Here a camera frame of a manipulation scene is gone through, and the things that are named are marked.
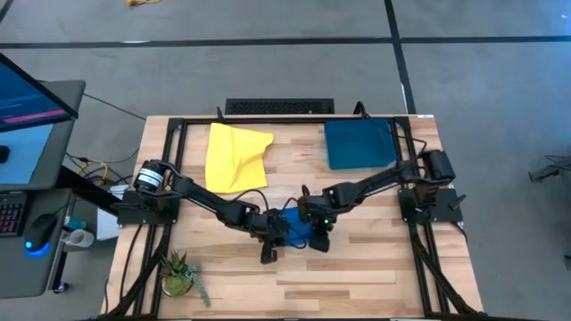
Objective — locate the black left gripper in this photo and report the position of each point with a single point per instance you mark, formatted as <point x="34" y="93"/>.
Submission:
<point x="267" y="227"/>

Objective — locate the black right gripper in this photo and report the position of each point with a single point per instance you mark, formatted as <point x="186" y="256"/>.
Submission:
<point x="319" y="218"/>

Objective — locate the blue microfiber towel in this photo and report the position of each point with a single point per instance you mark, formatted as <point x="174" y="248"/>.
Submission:
<point x="296" y="225"/>

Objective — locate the yellow microfiber towel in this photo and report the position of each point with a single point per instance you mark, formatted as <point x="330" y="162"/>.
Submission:
<point x="234" y="158"/>

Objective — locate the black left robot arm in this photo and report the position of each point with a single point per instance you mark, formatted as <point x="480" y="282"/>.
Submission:
<point x="205" y="198"/>

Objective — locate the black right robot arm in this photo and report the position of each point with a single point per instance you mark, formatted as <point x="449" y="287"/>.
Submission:
<point x="379" y="183"/>

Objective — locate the teal plastic basket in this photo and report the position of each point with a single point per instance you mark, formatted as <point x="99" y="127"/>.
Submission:
<point x="359" y="145"/>

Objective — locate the small potted succulent plant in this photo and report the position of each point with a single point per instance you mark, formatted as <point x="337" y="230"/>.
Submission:
<point x="178" y="274"/>

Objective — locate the black keyboard at table edge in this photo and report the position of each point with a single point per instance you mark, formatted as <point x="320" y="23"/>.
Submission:
<point x="278" y="107"/>

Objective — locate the white box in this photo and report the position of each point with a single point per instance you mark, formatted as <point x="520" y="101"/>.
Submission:
<point x="107" y="225"/>

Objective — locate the black desk base bar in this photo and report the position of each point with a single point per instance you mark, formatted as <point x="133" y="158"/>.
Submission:
<point x="89" y="189"/>

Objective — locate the white mug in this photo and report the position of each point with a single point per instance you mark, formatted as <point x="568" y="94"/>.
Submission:
<point x="80" y="237"/>

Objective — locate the teal cup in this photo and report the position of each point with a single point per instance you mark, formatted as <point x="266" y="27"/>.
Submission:
<point x="76" y="223"/>

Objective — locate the grey computer desk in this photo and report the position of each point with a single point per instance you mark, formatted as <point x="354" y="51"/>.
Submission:
<point x="62" y="156"/>

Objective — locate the black computer mouse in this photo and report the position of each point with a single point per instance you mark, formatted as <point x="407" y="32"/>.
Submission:
<point x="39" y="232"/>

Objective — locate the black floor stand base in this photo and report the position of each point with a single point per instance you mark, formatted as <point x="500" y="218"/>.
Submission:
<point x="551" y="169"/>

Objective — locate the backlit black keyboard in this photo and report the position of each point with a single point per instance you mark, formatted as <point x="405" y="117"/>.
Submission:
<point x="11" y="214"/>

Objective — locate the yellow object on floor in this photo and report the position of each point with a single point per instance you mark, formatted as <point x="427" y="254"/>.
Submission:
<point x="143" y="2"/>

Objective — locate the computer monitor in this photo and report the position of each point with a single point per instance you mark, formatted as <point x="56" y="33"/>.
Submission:
<point x="27" y="98"/>

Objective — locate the black metal table frame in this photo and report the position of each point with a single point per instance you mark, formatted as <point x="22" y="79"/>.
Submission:
<point x="290" y="120"/>

